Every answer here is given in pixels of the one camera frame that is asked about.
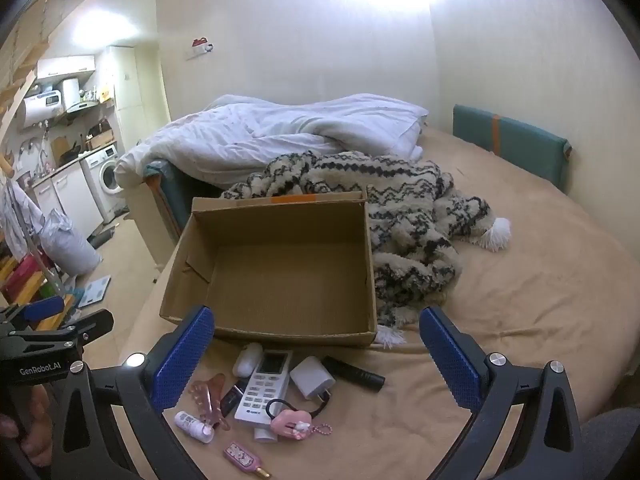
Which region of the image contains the small white bottle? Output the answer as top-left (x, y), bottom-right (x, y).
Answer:
top-left (174, 411), bottom-right (215, 444)

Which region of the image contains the white charger plug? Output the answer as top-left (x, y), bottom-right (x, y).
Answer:
top-left (289, 356), bottom-right (336, 401)

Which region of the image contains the beige bed sheet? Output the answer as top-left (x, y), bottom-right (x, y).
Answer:
top-left (125, 125), bottom-right (640, 480)

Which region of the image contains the teal padded bed panel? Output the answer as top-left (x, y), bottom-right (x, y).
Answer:
top-left (452, 104), bottom-right (573, 193)
top-left (145, 160), bottom-right (223, 241)

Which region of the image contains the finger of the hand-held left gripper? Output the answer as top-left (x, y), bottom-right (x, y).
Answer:
top-left (0, 296), bottom-right (66, 331)
top-left (15, 310), bottom-right (115, 348)

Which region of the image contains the brown cardboard box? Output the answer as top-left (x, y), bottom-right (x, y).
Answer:
top-left (159, 191), bottom-right (378, 351)

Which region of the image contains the person's left hand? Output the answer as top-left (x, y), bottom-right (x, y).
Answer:
top-left (0, 389), bottom-right (53, 468)

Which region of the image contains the grey plastic bag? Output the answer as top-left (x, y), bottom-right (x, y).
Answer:
top-left (39, 209), bottom-right (103, 276)

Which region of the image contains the white earbuds case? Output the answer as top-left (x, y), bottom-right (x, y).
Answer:
top-left (232, 342), bottom-right (264, 377)

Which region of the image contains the white hanging cloth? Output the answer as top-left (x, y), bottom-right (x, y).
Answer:
top-left (0, 180), bottom-right (46, 261)

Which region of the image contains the tall white cabinet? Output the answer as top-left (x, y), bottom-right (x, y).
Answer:
top-left (107, 45), bottom-right (171, 151)

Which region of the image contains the magenta bag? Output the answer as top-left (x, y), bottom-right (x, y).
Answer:
top-left (5, 259), bottom-right (41, 291)

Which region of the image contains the white duvet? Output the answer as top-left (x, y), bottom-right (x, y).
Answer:
top-left (114, 93), bottom-right (430, 191)

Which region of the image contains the white base cabinet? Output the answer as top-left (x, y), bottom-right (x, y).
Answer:
top-left (32, 162), bottom-right (103, 241)

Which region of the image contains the pink heart keychain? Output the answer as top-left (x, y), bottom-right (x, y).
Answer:
top-left (270, 407), bottom-right (333, 443)

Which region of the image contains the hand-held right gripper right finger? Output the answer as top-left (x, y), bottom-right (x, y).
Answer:
top-left (419, 306), bottom-right (596, 480)

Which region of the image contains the white remote control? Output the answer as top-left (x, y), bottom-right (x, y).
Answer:
top-left (234, 349), bottom-right (293, 423)

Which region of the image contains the white washing machine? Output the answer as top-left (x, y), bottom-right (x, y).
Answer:
top-left (80, 145), bottom-right (126, 223)

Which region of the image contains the person's right leg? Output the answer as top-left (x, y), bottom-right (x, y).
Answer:
top-left (580, 407), bottom-right (640, 480)

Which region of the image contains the pink rectangular keychain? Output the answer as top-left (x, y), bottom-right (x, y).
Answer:
top-left (223, 441), bottom-right (272, 479)

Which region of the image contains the white water heater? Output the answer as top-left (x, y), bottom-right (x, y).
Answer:
top-left (20, 91), bottom-right (63, 131)

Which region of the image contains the small black stick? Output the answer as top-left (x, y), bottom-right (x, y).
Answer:
top-left (220, 377), bottom-right (248, 417)

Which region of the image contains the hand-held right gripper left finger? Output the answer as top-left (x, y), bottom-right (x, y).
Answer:
top-left (50, 305), bottom-right (216, 480)

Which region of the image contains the bathroom scale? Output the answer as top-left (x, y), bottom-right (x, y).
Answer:
top-left (75, 274), bottom-right (112, 308)

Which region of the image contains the black hair tie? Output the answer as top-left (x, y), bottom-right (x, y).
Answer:
top-left (265, 397), bottom-right (326, 419)

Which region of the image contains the white range hood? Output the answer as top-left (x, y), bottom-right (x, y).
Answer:
top-left (62, 77), bottom-right (96, 113)

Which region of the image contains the wooden railing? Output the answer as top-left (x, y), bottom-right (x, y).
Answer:
top-left (0, 255), bottom-right (76, 331)

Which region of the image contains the white wall cabinet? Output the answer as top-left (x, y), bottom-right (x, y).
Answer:
top-left (37, 55), bottom-right (96, 81)

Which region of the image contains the black cylinder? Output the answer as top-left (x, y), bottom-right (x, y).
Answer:
top-left (321, 355), bottom-right (386, 391)

